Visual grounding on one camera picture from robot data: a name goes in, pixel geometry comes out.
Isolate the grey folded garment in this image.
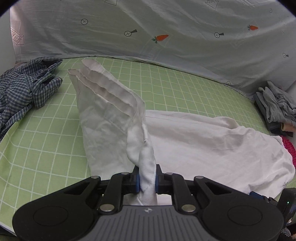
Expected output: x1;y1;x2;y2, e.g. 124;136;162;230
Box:
256;81;295;127

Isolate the grey carrot print quilt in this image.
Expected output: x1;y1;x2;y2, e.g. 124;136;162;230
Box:
10;0;295;96

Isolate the blue plaid shirt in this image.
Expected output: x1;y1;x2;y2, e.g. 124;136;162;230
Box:
1;57;63;138

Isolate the dark teal folded garment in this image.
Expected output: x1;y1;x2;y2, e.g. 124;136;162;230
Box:
253;94;293;137

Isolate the white garment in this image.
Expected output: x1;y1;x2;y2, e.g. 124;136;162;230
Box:
68;59;295;205

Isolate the red patterned cloth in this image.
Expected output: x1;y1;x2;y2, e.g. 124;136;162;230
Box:
281;136;296;167

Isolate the beige folded garment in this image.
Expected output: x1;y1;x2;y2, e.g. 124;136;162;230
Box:
281;123;296;133

